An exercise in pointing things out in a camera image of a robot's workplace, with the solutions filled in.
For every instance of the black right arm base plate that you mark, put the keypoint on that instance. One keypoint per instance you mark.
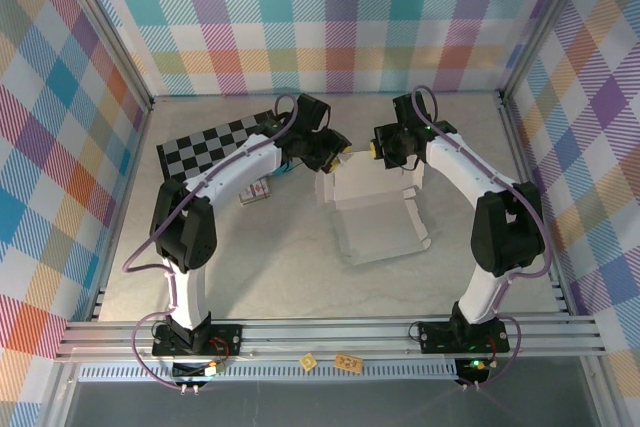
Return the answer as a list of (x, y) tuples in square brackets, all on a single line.
[(435, 337)]

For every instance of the aluminium cross rail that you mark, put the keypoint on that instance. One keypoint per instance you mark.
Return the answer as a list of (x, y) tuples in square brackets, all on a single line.
[(325, 339)]

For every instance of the aluminium frame post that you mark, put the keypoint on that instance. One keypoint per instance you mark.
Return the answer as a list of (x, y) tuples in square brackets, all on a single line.
[(100, 32), (547, 22)]

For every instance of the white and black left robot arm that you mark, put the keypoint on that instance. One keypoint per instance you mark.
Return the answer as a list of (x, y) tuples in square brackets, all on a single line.
[(240, 167)]

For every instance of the blue and white paper box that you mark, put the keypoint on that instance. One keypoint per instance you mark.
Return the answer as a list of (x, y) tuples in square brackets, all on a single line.
[(375, 217)]

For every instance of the black electronics mount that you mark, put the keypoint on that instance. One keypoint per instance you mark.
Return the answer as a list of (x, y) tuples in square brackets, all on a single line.
[(472, 369), (192, 371)]

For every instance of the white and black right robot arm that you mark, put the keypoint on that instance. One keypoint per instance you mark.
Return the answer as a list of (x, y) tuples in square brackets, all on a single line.
[(460, 167)]

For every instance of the orange printed tag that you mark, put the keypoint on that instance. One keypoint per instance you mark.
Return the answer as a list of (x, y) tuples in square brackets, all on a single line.
[(348, 364)]

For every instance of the black and grey checkerboard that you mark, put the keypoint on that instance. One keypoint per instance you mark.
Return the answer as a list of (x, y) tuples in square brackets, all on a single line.
[(210, 147)]

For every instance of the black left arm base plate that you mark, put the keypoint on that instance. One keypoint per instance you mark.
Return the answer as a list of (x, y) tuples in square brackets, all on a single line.
[(225, 339)]

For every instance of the small yellow tag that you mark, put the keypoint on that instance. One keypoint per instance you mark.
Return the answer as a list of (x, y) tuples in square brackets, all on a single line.
[(308, 362)]

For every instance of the aluminium side rail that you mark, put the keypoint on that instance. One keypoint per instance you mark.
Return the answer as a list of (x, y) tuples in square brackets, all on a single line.
[(122, 207), (535, 207)]

